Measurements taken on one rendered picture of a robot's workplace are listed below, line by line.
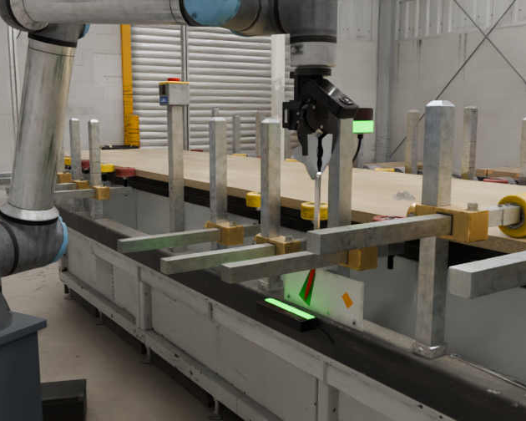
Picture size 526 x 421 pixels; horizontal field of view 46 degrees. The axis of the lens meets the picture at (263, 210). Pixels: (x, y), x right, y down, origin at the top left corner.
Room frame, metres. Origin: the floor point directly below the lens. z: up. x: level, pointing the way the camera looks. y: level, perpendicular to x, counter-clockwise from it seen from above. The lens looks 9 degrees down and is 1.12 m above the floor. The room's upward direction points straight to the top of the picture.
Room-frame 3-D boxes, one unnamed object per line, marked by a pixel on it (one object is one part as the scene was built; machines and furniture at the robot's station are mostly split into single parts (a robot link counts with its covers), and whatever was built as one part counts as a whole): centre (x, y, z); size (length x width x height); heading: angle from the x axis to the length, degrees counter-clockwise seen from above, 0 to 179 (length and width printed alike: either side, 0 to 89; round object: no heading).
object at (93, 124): (2.50, 0.68, 0.86); 0.04 x 0.04 x 0.48; 34
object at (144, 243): (1.59, 0.17, 0.80); 0.44 x 0.03 x 0.04; 124
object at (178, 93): (1.89, 0.27, 1.18); 0.07 x 0.07 x 0.08; 34
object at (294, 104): (1.22, -0.09, 1.15); 0.09 x 0.08 x 0.12; 34
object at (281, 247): (1.44, -0.03, 0.81); 0.14 x 0.06 x 0.05; 34
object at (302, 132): (1.18, -0.09, 1.09); 0.05 x 0.02 x 0.09; 124
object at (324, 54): (1.21, -0.09, 1.23); 0.10 x 0.09 x 0.05; 124
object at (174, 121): (1.89, 0.27, 0.93); 0.05 x 0.05 x 0.45; 34
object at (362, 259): (1.24, -0.17, 0.85); 0.14 x 0.06 x 0.05; 34
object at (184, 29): (4.21, 0.50, 1.25); 0.15 x 0.08 x 1.10; 34
